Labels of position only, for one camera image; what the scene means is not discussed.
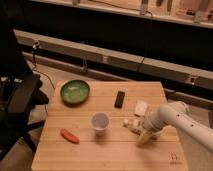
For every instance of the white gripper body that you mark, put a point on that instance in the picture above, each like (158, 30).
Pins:
(152, 123)

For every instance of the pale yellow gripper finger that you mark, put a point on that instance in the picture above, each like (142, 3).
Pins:
(144, 137)

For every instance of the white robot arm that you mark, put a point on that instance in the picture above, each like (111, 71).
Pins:
(175, 114)

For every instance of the green ceramic bowl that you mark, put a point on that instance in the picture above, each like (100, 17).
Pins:
(75, 91)

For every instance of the white sponge block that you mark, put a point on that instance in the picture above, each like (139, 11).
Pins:
(141, 108)

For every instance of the black rectangular block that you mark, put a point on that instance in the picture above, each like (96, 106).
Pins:
(119, 99)

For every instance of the wooden table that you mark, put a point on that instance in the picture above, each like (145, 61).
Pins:
(116, 150)

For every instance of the orange carrot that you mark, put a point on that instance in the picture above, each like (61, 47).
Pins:
(68, 136)

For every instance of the black office chair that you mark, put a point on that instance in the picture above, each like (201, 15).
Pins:
(19, 92)

